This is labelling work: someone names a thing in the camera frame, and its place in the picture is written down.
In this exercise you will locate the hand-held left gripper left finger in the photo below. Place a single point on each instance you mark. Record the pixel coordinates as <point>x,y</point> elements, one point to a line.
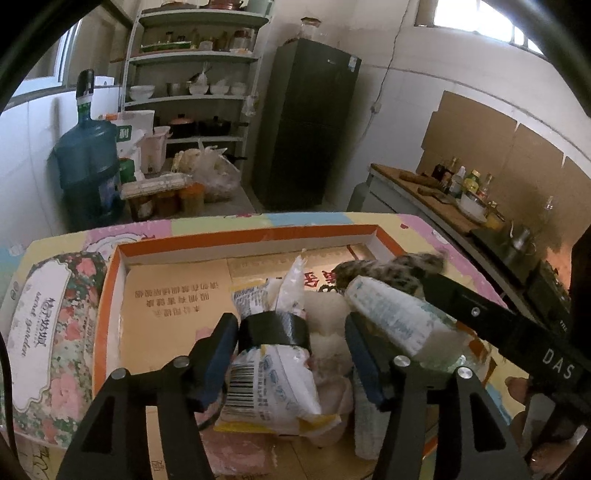
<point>217,360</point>

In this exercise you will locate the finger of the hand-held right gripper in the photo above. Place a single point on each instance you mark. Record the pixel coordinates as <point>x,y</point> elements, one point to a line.
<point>466,304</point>

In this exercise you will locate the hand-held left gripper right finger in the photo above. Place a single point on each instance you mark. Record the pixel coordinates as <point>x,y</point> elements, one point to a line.
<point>364,364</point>

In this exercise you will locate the taped snack packet bundle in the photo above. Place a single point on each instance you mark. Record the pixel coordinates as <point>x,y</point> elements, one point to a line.
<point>277,383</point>

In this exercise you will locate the leopard print cloth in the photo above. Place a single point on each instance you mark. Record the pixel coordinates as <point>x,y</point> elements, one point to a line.
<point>406,267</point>

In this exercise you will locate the orange rim cardboard box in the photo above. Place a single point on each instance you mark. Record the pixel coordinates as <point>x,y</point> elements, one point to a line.
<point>175,295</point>

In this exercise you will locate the person's right hand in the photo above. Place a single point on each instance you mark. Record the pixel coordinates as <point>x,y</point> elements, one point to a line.
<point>517,388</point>

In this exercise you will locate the black stove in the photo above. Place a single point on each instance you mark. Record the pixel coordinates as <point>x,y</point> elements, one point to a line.
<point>508,258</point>

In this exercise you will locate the white tissue pack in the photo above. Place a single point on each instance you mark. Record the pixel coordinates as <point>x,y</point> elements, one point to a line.
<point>364,429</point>

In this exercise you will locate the metal kettle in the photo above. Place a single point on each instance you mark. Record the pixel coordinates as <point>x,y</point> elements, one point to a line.
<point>521,240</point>

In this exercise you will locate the kitchen counter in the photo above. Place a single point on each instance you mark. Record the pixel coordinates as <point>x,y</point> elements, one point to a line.
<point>443,212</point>

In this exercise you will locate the pink pouch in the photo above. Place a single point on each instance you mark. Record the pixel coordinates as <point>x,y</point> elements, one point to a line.
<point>235,454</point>

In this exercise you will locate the white pot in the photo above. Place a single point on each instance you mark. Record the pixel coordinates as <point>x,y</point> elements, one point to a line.
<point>472,205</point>

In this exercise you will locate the row of condiment bottles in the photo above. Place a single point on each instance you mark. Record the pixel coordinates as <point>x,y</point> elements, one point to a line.
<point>471,182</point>

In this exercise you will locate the wooden rolling pin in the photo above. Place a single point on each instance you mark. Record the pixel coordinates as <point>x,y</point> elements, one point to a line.
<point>415,176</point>

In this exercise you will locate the floral tissue pack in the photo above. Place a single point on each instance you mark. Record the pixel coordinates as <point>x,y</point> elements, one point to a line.
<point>51,323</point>

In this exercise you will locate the pack of noodles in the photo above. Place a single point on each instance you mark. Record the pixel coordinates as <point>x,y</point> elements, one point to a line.
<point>154,184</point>

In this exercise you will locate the clear plastic food bag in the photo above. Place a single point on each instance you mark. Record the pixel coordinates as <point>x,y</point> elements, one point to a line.
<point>212,170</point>

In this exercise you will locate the pink plastic bin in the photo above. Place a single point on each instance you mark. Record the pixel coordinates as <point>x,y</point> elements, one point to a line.
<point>154,147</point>

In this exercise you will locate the dark refrigerator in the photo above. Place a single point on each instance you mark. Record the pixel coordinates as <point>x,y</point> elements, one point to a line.
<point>304,138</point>

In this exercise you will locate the black pot red lid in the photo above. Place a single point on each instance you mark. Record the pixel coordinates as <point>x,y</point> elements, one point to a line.
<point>182,127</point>

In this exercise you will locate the blue water jug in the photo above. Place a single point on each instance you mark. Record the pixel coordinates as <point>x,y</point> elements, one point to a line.
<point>85,161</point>

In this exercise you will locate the white bag green label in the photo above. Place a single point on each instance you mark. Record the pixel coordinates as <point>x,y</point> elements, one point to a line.
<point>134,124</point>

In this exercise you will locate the large white bowl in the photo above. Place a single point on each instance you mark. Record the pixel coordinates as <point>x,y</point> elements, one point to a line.
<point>141,92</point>

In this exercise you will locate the high window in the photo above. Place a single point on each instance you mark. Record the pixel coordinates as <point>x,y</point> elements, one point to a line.
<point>480,21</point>

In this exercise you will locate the black water pump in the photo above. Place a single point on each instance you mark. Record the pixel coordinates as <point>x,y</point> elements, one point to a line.
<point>85,87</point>

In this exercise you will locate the white shelf rack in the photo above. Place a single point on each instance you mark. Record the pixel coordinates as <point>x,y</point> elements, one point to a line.
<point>194,57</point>

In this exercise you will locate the jar on refrigerator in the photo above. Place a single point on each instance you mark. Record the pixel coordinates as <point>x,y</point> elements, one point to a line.
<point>309,27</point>

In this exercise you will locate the side window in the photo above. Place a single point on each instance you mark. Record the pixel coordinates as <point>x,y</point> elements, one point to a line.
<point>62,60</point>

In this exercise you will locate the cardboard wall panel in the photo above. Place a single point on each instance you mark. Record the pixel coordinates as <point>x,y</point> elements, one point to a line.
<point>471,129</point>

